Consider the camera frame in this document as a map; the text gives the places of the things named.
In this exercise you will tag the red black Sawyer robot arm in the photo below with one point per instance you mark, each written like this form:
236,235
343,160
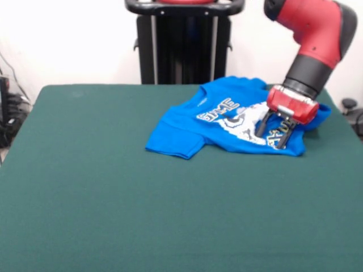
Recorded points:
314,42

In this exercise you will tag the dark green table cloth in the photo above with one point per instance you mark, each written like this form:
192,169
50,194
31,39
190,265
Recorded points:
141,212

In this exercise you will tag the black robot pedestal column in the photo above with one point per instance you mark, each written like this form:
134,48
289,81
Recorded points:
184,48

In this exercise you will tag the blue printed t-shirt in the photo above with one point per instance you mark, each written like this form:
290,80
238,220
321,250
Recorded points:
184,136

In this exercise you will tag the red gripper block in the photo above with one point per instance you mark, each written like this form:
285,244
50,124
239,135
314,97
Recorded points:
292,106

